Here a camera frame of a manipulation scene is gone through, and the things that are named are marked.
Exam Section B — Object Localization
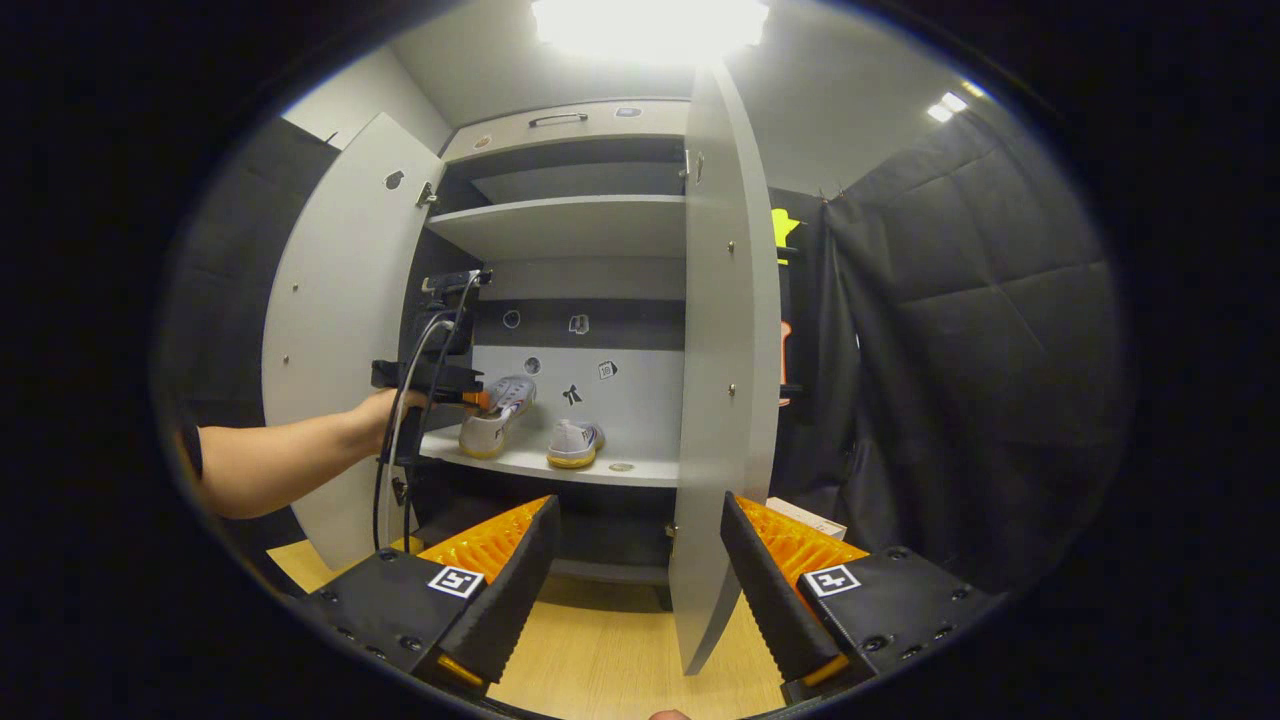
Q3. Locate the black backdrop cloth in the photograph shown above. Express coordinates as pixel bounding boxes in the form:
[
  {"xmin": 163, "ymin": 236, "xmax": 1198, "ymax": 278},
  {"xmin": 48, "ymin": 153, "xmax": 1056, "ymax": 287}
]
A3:
[
  {"xmin": 160, "ymin": 115, "xmax": 341, "ymax": 561},
  {"xmin": 765, "ymin": 95, "xmax": 1136, "ymax": 596}
]

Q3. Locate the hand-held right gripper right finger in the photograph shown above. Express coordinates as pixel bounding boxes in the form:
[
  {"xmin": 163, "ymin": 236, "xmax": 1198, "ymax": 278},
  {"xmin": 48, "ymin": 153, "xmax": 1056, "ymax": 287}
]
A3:
[{"xmin": 718, "ymin": 492, "xmax": 1006, "ymax": 706}]

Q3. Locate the grey cabinet drawer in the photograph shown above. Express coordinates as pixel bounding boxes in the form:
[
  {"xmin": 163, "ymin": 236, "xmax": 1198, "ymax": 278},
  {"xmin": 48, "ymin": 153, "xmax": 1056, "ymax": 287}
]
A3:
[{"xmin": 440, "ymin": 98, "xmax": 693, "ymax": 164}]

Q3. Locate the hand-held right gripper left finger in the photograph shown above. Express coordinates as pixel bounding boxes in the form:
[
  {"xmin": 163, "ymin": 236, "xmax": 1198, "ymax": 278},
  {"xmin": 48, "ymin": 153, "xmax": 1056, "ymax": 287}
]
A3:
[{"xmin": 295, "ymin": 493, "xmax": 564, "ymax": 701}]

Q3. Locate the large ceiling light panel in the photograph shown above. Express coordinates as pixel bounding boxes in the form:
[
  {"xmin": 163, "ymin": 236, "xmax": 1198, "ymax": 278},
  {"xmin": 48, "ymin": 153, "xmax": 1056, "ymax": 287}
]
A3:
[{"xmin": 530, "ymin": 0, "xmax": 771, "ymax": 66}]

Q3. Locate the grey shoe cabinet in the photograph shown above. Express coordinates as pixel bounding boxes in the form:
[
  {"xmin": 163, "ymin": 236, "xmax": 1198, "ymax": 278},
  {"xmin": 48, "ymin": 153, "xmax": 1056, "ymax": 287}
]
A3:
[{"xmin": 400, "ymin": 97, "xmax": 693, "ymax": 613}]

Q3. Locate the white cardboard box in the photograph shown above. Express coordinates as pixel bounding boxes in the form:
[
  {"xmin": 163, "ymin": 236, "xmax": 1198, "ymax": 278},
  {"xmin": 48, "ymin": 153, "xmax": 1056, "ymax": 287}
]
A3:
[{"xmin": 765, "ymin": 497, "xmax": 849, "ymax": 541}]

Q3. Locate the grey shoe cabinet door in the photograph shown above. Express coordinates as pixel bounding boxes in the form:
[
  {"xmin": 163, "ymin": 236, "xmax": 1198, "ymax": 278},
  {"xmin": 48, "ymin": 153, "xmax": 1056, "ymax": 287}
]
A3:
[
  {"xmin": 262, "ymin": 112, "xmax": 446, "ymax": 571},
  {"xmin": 668, "ymin": 65, "xmax": 783, "ymax": 676}
]

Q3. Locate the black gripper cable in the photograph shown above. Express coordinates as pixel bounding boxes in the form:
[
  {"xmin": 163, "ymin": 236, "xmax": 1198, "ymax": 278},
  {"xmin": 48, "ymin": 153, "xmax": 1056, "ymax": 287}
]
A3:
[{"xmin": 400, "ymin": 270, "xmax": 483, "ymax": 553}]

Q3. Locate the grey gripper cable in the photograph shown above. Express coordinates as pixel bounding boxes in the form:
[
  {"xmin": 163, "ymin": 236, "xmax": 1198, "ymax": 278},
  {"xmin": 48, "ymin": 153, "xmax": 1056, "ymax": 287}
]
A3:
[{"xmin": 372, "ymin": 270, "xmax": 486, "ymax": 553}]

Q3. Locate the small ceiling light panel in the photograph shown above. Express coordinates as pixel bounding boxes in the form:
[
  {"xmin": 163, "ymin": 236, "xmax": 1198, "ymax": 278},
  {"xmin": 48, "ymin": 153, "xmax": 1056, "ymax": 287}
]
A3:
[{"xmin": 925, "ymin": 80, "xmax": 986, "ymax": 124}]

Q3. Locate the white striped canvas shoe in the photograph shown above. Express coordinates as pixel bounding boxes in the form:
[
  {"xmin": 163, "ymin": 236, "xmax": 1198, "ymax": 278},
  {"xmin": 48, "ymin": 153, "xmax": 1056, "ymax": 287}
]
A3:
[
  {"xmin": 547, "ymin": 418, "xmax": 607, "ymax": 470},
  {"xmin": 458, "ymin": 375, "xmax": 538, "ymax": 461}
]

